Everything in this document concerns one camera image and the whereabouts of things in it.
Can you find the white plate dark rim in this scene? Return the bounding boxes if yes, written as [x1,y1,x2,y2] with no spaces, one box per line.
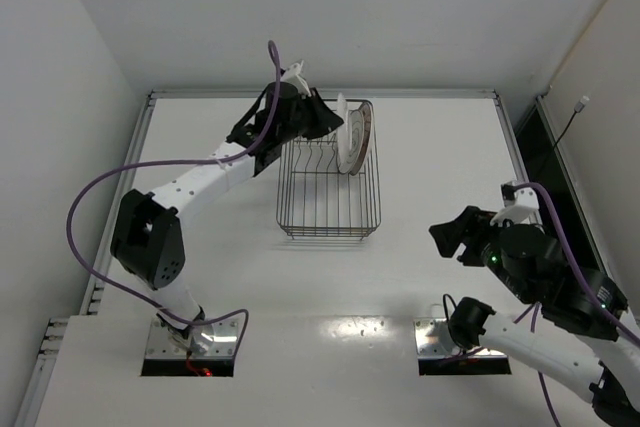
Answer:
[338,109,359,174]

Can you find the orange sunburst plate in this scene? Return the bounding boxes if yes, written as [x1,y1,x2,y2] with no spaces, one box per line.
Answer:
[351,102,374,175]

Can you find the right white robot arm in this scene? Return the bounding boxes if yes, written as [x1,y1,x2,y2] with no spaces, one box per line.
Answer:
[429,206,639,426]

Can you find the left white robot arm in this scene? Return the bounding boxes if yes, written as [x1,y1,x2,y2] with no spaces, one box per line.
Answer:
[110,81,344,341]

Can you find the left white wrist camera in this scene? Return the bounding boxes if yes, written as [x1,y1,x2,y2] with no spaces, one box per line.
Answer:
[280,60,312,97]

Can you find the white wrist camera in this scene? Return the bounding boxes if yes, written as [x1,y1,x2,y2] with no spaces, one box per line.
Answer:
[280,60,312,97]
[490,182,539,226]

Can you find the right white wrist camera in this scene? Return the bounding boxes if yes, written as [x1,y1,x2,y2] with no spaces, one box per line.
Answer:
[490,182,539,226]

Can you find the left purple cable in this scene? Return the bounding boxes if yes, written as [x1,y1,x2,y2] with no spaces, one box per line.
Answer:
[66,39,284,343]

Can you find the grey wire dish rack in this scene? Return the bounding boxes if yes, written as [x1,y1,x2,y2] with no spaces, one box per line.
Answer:
[276,98,382,241]

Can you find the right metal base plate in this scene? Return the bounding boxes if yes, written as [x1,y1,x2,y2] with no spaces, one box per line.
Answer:
[413,317,506,360]

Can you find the metal base plate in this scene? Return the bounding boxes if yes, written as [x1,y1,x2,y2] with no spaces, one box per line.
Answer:
[413,317,506,360]
[145,319,239,360]

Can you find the black wall cable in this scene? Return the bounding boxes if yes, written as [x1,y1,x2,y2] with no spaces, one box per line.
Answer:
[519,96,591,198]

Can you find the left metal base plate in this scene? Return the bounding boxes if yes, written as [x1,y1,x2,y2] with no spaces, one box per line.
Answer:
[145,319,239,360]

